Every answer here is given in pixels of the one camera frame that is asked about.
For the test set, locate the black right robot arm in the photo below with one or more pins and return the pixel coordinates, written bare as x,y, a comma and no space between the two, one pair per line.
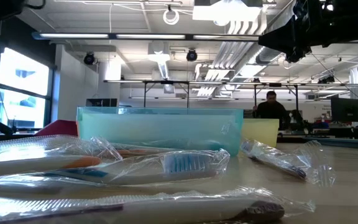
353,21

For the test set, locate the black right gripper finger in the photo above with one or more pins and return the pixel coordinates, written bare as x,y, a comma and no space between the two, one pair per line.
278,37

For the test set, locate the large window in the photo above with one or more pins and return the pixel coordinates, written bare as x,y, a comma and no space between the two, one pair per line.
23,71

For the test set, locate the black overhead camera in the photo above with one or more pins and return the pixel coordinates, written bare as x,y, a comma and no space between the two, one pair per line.
89,58
191,55

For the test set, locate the black ceiling camera rig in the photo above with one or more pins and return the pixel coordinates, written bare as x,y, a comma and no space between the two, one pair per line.
294,57
326,80

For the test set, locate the yellow plastic bin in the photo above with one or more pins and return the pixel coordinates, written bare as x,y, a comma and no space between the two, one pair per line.
259,130

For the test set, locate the green translucent plastic bin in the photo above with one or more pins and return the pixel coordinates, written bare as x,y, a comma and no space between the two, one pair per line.
166,130

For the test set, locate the magenta plastic bin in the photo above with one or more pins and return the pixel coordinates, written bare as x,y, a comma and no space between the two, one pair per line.
57,127

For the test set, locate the black computer monitor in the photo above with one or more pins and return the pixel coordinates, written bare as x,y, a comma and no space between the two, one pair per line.
346,109

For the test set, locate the black overhead frame rail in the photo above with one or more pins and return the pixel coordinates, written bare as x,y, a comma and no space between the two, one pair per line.
112,36

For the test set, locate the blue box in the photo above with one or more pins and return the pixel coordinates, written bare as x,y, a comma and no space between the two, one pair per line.
323,125

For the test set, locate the orange toothbrush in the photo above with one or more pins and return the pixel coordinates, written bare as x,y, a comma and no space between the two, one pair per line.
132,152
82,161

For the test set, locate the black metal frame stand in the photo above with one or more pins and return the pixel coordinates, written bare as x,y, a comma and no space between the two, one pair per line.
166,82

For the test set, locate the purple wrapped toothbrush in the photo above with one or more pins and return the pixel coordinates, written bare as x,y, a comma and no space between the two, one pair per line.
166,208

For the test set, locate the orange plastic bin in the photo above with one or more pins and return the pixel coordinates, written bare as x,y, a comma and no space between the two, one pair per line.
77,127

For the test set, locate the person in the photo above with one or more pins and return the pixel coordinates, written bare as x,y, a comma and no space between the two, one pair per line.
295,115
272,109

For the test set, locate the white ceiling light panel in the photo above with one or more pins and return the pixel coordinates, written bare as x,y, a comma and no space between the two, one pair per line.
228,12

